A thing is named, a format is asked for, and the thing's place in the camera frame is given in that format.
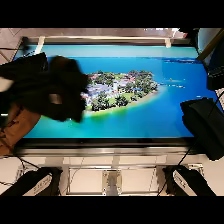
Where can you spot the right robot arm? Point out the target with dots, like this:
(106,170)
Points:
(195,183)

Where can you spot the brown garment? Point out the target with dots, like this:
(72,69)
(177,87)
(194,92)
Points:
(18,128)

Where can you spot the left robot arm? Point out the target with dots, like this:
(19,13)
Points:
(25,182)

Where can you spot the folded black garment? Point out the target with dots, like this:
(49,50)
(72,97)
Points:
(205,128)

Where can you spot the silver frame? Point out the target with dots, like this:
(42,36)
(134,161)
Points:
(112,182)

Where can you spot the black garment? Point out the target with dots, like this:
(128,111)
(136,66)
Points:
(36,86)
(205,128)

